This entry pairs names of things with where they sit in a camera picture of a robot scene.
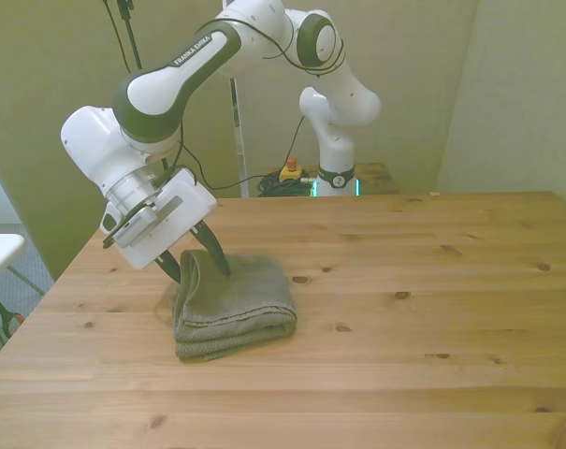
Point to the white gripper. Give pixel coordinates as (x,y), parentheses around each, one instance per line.
(184,206)

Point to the grey-green towel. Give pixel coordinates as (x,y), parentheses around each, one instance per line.
(245,299)

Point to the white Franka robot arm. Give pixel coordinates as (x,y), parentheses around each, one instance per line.
(170,84)

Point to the yellow emergency stop button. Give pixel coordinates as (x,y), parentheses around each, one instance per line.
(291,171)

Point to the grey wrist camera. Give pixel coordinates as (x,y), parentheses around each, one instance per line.
(133,227)

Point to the white vertical rail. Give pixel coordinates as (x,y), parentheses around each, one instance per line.
(239,140)

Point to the black camera stand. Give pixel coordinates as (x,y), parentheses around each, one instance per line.
(129,33)

